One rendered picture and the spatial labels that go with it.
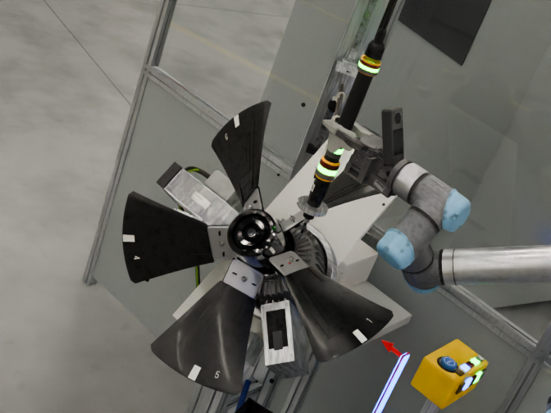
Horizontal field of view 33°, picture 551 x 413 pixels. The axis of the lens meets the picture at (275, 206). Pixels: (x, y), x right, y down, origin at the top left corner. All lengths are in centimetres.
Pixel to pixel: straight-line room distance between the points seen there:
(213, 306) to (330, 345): 29
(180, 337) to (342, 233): 53
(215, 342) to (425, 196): 61
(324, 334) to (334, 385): 109
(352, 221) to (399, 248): 59
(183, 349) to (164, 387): 141
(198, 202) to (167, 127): 101
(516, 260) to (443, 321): 93
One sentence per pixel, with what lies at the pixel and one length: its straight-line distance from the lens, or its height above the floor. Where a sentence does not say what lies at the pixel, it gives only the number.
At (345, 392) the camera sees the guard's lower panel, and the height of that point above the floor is 45.
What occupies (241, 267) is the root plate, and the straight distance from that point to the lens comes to 216.
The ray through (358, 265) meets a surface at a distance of 273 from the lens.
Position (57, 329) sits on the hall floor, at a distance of 364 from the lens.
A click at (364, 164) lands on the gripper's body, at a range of 192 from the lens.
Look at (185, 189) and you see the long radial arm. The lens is 244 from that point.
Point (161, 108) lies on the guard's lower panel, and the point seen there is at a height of 88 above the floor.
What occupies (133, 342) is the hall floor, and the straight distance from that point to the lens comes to 368.
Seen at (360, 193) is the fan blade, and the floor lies 139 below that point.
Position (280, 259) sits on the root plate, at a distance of 214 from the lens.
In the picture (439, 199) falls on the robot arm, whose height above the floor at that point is 155.
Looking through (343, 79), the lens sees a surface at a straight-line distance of 255.
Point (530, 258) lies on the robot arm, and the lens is 189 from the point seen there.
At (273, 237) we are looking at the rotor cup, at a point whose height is 124.
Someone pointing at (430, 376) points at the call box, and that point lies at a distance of 226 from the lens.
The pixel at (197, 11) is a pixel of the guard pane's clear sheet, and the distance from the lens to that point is 325.
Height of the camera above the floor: 227
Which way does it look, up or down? 28 degrees down
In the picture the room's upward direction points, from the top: 21 degrees clockwise
